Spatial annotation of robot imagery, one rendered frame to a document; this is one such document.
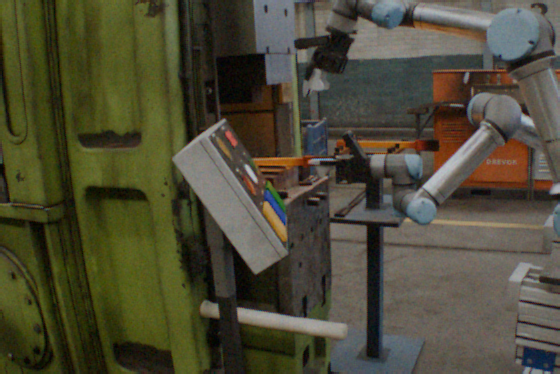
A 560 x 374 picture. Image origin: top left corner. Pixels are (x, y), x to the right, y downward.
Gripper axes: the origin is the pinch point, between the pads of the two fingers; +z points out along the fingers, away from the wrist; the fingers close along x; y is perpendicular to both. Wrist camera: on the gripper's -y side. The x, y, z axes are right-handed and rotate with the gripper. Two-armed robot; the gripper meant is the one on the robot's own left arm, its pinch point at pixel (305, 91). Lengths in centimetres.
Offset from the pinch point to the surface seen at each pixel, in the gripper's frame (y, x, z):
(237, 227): 17, -57, 16
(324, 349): 39, 28, 97
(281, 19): -22.4, 15.8, -14.5
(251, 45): -20.0, -2.9, -6.0
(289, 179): 1.7, 14.0, 32.9
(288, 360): 32, -2, 86
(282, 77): -13.7, 13.6, 2.5
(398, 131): -68, 765, 170
